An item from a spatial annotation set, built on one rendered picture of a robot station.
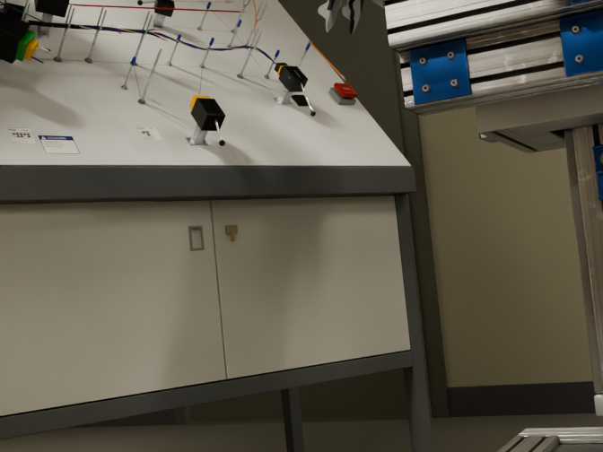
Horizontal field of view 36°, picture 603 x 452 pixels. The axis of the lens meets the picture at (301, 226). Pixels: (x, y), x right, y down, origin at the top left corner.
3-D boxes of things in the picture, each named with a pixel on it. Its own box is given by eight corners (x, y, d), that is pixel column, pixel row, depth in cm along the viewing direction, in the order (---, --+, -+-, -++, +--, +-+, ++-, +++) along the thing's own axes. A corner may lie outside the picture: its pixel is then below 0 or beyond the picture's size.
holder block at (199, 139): (204, 169, 197) (219, 132, 192) (182, 133, 204) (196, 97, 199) (222, 169, 200) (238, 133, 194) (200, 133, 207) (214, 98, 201)
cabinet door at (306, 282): (413, 349, 231) (397, 195, 234) (229, 379, 199) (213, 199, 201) (406, 349, 233) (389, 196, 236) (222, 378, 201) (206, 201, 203)
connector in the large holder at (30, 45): (24, 47, 188) (29, 30, 186) (38, 52, 188) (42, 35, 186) (14, 58, 183) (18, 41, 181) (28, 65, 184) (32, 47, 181)
